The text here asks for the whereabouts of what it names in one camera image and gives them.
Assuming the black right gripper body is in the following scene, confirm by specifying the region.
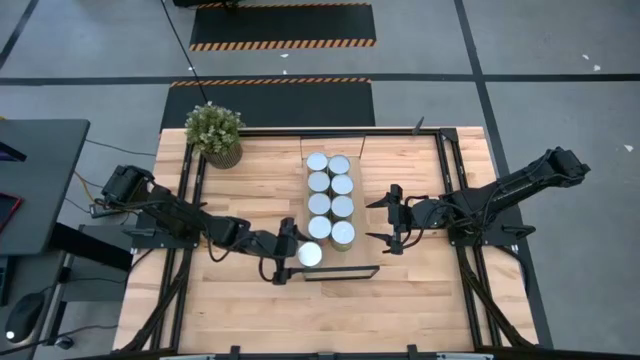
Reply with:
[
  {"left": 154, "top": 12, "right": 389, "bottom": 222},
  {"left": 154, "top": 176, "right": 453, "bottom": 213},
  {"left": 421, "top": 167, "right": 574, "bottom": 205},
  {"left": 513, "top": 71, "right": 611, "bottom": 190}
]
[{"left": 388, "top": 183, "right": 441, "bottom": 256}]

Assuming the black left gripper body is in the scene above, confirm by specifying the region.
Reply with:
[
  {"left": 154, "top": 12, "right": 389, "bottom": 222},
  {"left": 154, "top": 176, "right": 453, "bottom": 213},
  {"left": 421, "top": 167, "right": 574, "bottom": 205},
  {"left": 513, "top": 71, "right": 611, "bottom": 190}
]
[{"left": 252, "top": 217, "right": 300, "bottom": 286}]

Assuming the silver lidded tin can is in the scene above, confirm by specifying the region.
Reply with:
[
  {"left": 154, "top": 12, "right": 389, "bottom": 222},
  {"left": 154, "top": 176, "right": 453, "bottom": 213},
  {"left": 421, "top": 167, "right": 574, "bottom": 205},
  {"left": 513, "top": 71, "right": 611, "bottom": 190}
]
[
  {"left": 330, "top": 220, "right": 357, "bottom": 253},
  {"left": 306, "top": 215, "right": 333, "bottom": 246}
]

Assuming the orange red label tin can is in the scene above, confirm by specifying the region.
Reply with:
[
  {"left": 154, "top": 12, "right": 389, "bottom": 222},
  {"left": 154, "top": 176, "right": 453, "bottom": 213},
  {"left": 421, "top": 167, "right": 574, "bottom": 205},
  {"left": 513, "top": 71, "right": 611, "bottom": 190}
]
[
  {"left": 297, "top": 241, "right": 324, "bottom": 268},
  {"left": 330, "top": 173, "right": 355, "bottom": 197}
]

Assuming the green blue label tin can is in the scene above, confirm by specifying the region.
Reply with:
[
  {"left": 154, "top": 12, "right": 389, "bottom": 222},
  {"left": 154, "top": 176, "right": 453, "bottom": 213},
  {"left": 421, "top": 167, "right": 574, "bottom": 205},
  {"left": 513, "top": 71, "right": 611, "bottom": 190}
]
[
  {"left": 327, "top": 154, "right": 352, "bottom": 177},
  {"left": 306, "top": 170, "right": 332, "bottom": 194},
  {"left": 330, "top": 195, "right": 356, "bottom": 221}
]

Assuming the clear acrylic tray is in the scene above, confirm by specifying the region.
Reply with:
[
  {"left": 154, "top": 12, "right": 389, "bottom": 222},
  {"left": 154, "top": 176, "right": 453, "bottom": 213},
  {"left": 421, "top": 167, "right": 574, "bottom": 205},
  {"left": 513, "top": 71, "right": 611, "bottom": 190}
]
[{"left": 298, "top": 133, "right": 381, "bottom": 282}]

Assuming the black hazard-striped floor mat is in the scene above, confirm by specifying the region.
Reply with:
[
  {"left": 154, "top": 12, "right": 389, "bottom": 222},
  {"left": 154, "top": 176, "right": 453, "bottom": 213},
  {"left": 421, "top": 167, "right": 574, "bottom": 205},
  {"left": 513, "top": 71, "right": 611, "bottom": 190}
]
[
  {"left": 188, "top": 2, "right": 377, "bottom": 52},
  {"left": 159, "top": 77, "right": 376, "bottom": 129}
]

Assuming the green plant in striped pot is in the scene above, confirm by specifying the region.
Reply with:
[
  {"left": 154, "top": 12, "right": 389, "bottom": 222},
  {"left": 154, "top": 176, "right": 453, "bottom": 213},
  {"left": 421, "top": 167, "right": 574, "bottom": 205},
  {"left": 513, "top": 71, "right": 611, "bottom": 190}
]
[{"left": 183, "top": 101, "right": 246, "bottom": 170}]

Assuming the black desk base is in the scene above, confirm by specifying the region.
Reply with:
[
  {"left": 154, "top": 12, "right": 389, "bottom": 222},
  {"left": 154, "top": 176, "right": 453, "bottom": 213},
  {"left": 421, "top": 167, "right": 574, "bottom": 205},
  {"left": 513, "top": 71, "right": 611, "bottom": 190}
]
[{"left": 47, "top": 222, "right": 136, "bottom": 306}]

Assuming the dark grey desk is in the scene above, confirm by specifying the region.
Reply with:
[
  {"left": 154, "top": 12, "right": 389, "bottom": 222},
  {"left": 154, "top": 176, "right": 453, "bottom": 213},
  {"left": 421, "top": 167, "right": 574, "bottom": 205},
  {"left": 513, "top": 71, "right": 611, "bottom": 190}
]
[{"left": 0, "top": 118, "right": 91, "bottom": 257}]

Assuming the black computer mouse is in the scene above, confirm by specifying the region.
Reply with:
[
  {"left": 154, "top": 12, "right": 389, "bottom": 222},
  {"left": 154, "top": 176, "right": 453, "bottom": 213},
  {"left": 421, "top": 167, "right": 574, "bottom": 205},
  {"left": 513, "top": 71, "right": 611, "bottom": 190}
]
[{"left": 3, "top": 291, "right": 47, "bottom": 345}]

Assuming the red edged tablet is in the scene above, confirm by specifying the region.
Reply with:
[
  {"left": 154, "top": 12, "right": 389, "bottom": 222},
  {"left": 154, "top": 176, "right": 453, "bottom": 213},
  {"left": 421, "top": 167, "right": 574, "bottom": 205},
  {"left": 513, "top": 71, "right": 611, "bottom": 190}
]
[{"left": 0, "top": 192, "right": 25, "bottom": 235}]

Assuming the black metal rig frame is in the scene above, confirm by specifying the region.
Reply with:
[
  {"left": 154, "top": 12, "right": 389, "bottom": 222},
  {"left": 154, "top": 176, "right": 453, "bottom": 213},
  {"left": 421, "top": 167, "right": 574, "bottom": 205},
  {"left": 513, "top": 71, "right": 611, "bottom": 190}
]
[{"left": 117, "top": 127, "right": 544, "bottom": 360}]

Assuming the black floor cable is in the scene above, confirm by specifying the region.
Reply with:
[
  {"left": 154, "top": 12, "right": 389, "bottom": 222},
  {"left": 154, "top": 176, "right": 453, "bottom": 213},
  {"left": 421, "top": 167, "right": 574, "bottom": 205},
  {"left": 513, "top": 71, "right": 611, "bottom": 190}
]
[{"left": 159, "top": 0, "right": 209, "bottom": 105}]

